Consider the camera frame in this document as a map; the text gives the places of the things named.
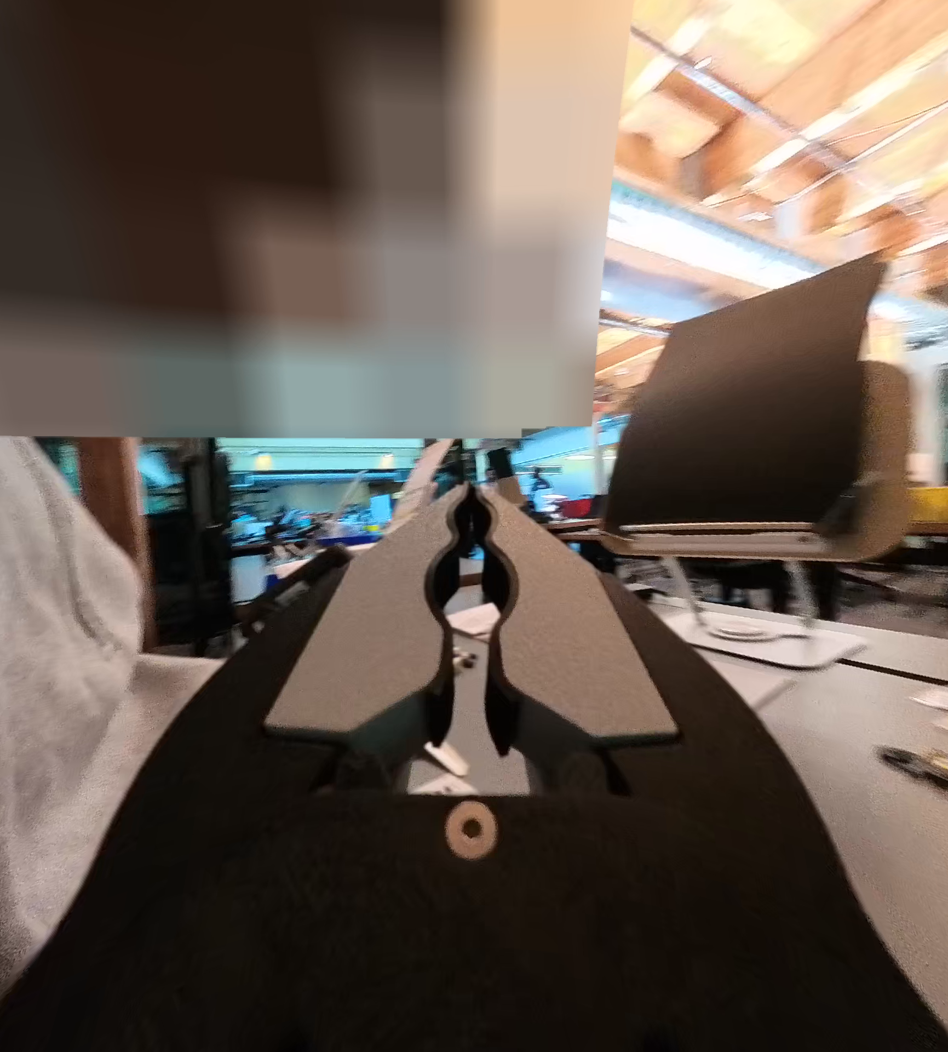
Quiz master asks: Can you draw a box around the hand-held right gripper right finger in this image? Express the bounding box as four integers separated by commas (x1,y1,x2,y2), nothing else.
474,485,682,777

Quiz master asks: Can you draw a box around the silver laptop stand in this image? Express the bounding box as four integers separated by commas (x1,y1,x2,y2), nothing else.
663,554,867,673

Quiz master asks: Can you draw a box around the black metal stand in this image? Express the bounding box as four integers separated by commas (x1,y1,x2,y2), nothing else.
149,439,232,656

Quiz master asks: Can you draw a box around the wooden post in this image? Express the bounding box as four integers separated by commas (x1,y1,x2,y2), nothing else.
75,437,156,650

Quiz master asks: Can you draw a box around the lego vehicle assembly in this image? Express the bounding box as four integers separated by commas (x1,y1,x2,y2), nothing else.
878,744,948,808

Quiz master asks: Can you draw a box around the black laptop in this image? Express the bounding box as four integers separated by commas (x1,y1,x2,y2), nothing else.
601,255,914,564

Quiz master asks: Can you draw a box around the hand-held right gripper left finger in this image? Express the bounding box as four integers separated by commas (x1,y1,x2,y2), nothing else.
262,482,475,777

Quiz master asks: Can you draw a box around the white standing sign board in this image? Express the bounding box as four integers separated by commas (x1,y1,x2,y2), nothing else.
395,438,457,535

